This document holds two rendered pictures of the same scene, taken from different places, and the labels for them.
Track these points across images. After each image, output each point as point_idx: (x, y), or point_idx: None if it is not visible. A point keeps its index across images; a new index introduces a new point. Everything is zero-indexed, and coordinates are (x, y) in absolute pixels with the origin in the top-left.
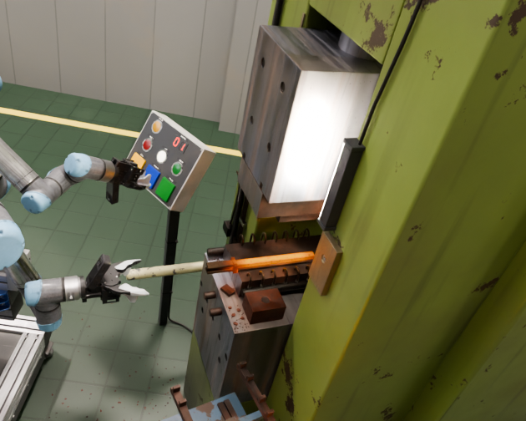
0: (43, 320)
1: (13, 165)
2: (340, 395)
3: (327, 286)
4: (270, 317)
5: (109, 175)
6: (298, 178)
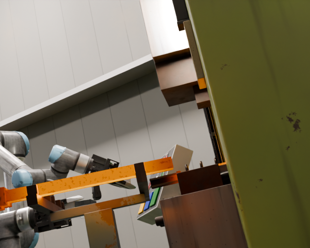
0: None
1: (11, 159)
2: (263, 175)
3: (198, 63)
4: (204, 181)
5: (83, 161)
6: (168, 27)
